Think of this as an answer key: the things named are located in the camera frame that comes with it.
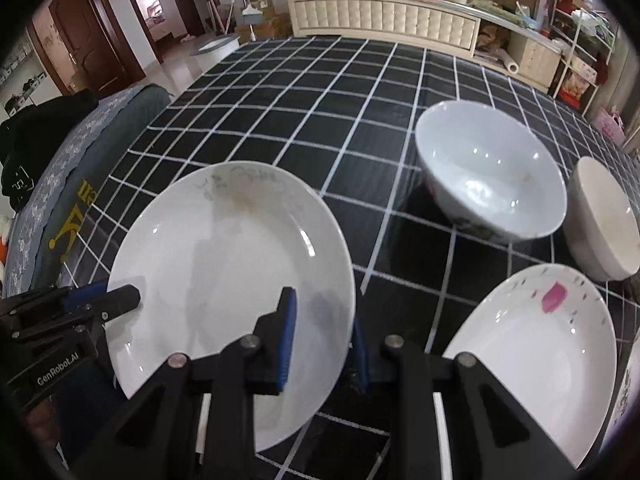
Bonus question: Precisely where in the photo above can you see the white plate pink petals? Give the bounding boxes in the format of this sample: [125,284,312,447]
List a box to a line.
[444,264,616,466]

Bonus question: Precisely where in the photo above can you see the plain white plate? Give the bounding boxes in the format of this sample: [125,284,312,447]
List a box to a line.
[105,162,356,450]

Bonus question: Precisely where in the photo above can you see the plain white bowl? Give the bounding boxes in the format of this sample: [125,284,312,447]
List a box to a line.
[562,156,639,282]

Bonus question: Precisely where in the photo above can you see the large white floral bowl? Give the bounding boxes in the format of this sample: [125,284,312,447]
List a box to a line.
[414,100,567,244]

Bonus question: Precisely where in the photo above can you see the white plate cartoon print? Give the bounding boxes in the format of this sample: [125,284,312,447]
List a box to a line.
[603,333,640,448]

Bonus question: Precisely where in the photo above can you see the grey blue sofa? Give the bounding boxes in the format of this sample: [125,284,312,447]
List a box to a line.
[2,84,170,296]

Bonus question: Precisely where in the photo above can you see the black jacket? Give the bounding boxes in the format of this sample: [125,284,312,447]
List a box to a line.
[1,89,99,212]

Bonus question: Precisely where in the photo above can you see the brown wooden door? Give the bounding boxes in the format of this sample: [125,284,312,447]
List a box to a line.
[48,0,129,99]

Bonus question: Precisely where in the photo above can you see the white plastic bin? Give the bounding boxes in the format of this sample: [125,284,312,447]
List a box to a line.
[191,34,240,56]

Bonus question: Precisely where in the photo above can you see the pink bag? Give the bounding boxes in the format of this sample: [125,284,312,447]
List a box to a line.
[591,107,626,146]

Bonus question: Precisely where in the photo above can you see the white paper roll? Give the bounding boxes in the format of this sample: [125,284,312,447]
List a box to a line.
[497,49,520,75]

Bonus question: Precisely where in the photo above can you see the white metal shelf rack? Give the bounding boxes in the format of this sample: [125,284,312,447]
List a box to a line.
[549,4,617,117]

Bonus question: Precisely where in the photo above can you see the cream tv cabinet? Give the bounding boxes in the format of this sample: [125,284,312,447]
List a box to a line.
[288,0,562,92]

